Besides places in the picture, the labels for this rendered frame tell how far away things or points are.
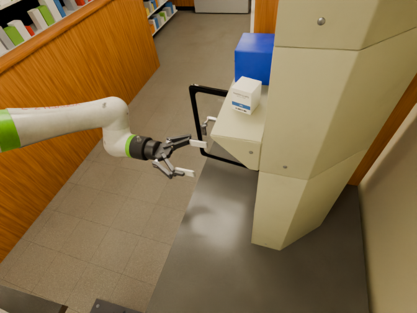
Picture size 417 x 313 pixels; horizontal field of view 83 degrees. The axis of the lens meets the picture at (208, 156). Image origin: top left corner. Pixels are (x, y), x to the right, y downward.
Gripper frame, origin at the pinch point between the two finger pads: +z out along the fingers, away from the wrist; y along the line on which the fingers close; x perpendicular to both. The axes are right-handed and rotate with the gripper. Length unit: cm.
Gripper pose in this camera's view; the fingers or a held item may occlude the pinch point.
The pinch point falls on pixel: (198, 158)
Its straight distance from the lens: 85.0
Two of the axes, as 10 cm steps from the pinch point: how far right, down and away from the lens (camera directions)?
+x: 1.1, 6.4, 7.6
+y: 3.2, -7.5, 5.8
